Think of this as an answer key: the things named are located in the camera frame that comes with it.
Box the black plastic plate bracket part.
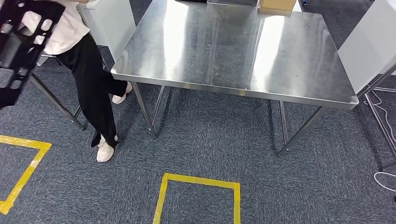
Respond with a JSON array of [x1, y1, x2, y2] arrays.
[[0, 0, 66, 109]]

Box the tan cardboard box white label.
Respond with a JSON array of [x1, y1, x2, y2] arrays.
[[259, 0, 297, 10]]

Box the white cabinet panel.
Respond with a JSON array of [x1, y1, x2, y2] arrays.
[[76, 0, 137, 63]]

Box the steel frame table legs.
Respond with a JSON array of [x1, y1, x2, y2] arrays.
[[357, 63, 396, 174]]

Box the white partition panel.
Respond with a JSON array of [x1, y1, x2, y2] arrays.
[[337, 0, 396, 95]]

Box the stainless steel workbench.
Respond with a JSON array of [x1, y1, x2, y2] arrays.
[[111, 0, 360, 157]]

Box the yellow floor tape square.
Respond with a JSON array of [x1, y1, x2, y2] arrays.
[[152, 172, 241, 224], [0, 135, 52, 216]]

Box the person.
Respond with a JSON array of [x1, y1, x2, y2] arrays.
[[18, 0, 134, 163]]

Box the white floor cable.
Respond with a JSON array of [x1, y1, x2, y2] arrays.
[[363, 90, 396, 194]]

